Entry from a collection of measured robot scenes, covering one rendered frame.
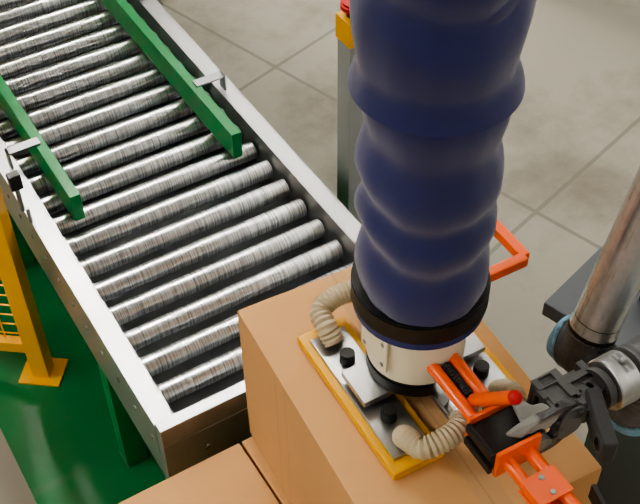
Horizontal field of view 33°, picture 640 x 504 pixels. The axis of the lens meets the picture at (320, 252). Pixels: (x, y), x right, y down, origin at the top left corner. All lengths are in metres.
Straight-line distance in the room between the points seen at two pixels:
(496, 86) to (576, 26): 3.14
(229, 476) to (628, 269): 0.95
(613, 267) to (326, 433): 0.56
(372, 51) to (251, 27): 3.09
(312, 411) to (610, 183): 2.11
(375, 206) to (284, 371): 0.50
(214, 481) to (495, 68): 1.24
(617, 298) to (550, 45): 2.59
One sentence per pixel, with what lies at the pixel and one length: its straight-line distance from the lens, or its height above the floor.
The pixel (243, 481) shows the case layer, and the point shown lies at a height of 0.54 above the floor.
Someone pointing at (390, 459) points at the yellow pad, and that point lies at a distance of 1.83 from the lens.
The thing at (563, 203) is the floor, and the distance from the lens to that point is 3.71.
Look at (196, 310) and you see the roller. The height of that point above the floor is 0.55.
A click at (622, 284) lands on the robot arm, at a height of 1.15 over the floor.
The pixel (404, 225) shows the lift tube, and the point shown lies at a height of 1.42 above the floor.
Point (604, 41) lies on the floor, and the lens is 4.47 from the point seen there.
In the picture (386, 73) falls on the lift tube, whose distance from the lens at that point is 1.37.
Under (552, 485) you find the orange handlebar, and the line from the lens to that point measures 1.69.
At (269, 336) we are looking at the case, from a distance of 2.01.
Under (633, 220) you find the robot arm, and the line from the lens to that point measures 1.82.
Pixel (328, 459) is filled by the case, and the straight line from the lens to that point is 1.85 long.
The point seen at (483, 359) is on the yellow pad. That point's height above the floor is 0.97.
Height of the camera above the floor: 2.49
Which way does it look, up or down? 46 degrees down
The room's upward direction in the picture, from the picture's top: 1 degrees counter-clockwise
